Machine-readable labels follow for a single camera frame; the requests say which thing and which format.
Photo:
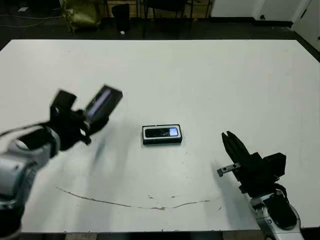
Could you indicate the white paper sheet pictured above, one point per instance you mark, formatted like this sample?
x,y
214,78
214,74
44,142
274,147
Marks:
x,y
23,9

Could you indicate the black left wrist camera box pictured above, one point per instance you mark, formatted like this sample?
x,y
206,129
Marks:
x,y
62,100

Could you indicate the black waste bin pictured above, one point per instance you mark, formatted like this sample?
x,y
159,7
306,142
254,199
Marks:
x,y
121,16

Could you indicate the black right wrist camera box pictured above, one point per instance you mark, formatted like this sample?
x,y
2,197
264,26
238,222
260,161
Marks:
x,y
275,165

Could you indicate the white door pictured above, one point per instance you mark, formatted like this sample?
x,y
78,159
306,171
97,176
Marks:
x,y
308,25

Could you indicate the black box lid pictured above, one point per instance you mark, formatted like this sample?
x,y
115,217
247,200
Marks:
x,y
107,100

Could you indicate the wooden shelving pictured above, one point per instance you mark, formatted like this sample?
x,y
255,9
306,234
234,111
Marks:
x,y
136,10

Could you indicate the yellowish plastic bag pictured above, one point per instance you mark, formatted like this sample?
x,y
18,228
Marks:
x,y
80,15

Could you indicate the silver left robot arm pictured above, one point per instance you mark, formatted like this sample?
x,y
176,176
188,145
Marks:
x,y
15,170

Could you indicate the black box white insert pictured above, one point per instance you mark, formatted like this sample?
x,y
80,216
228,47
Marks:
x,y
162,142

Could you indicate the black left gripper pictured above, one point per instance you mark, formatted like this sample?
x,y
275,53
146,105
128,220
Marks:
x,y
67,127

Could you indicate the black chair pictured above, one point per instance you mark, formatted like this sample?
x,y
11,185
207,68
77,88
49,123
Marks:
x,y
167,6

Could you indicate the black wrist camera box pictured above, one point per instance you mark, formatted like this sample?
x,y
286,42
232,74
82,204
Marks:
x,y
275,165
62,100

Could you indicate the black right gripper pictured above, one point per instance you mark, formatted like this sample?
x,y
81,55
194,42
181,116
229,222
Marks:
x,y
255,177

